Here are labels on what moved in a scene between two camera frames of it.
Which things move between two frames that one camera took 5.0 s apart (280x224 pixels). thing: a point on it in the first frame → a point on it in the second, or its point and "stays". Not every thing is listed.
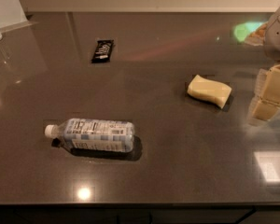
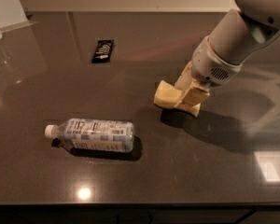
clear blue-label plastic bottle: x=93 y=134 stays
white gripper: x=278 y=36 → x=212 y=64
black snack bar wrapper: x=103 y=51 stays
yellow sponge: x=209 y=90 → x=168 y=96
